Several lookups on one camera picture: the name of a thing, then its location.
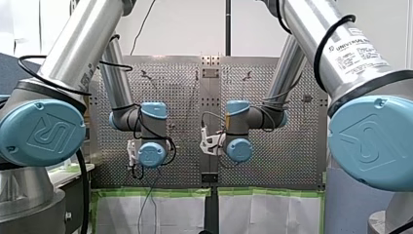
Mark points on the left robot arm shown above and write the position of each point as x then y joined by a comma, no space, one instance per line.
42,130

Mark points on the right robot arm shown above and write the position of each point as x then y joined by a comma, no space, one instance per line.
367,143

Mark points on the black pole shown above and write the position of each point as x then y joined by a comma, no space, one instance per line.
228,29

